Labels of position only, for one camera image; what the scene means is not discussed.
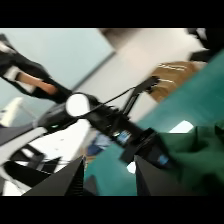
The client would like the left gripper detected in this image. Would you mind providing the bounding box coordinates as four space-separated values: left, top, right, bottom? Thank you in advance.
119 127 175 168

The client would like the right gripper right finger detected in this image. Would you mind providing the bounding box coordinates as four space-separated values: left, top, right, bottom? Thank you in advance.
133 154 192 197

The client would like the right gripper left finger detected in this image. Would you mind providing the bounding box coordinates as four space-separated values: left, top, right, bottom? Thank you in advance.
23 155 87 197

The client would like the green T-shirt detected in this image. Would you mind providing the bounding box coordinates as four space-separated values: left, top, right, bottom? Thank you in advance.
159 119 224 197

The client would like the black cable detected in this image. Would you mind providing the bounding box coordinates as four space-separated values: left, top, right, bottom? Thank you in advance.
79 87 138 118

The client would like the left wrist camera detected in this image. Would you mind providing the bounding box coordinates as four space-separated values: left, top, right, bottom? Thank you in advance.
121 75 162 116

